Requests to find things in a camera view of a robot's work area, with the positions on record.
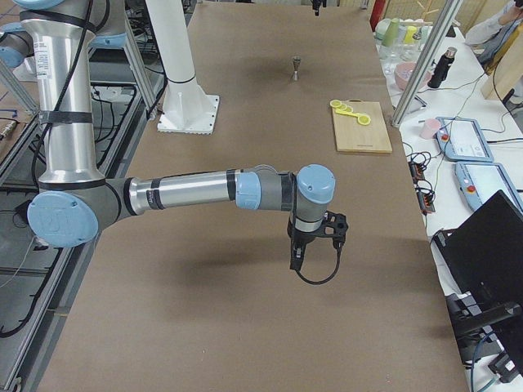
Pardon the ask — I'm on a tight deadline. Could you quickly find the black monitor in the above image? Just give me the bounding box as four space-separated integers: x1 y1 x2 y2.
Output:
433 190 522 372

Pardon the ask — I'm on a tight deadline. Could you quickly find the lemon slice at board corner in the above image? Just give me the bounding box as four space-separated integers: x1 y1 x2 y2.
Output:
329 100 342 109

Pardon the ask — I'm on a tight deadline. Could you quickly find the steel double jigger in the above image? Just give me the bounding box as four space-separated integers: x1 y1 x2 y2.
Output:
291 56 302 81

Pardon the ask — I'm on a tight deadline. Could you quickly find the teach pendant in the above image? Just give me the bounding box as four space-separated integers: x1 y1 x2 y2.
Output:
454 162 522 211
436 117 494 163

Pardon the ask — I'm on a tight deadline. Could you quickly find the lower teach pendant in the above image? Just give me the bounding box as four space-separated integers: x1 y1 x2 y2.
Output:
454 162 522 211

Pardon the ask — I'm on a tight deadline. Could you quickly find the black bottle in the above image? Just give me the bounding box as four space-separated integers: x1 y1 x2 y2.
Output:
427 47 457 89

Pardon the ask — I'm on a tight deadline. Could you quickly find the pink bowl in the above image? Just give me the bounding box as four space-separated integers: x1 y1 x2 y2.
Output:
394 61 432 91

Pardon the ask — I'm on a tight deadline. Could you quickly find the green cup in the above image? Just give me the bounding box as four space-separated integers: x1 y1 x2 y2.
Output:
382 18 400 47

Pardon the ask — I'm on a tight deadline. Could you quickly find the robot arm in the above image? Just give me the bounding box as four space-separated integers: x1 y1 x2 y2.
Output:
17 1 347 271

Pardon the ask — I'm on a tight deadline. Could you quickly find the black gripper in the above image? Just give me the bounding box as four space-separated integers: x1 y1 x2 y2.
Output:
287 220 321 270

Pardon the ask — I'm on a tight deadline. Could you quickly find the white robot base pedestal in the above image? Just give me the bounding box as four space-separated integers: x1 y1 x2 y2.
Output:
146 0 220 135

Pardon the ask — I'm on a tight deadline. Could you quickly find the pink cup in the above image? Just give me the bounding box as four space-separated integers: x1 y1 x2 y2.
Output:
419 118 440 140

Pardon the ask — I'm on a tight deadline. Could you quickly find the aluminium frame post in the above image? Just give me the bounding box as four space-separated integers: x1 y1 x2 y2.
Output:
391 0 463 128

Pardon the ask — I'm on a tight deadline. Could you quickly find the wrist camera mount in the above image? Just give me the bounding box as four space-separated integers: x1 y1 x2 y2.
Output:
317 211 349 238

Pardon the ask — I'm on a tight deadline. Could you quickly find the upper teach pendant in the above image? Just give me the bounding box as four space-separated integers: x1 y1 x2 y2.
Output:
436 117 494 163

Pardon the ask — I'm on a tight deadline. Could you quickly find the lemon slice on knife handle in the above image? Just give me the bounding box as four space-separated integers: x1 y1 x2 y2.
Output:
357 115 371 126

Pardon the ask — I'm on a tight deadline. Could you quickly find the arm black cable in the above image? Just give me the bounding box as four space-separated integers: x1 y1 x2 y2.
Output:
292 237 343 284

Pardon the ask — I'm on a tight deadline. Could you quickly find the bamboo cutting board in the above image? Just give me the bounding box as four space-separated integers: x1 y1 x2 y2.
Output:
330 100 392 154

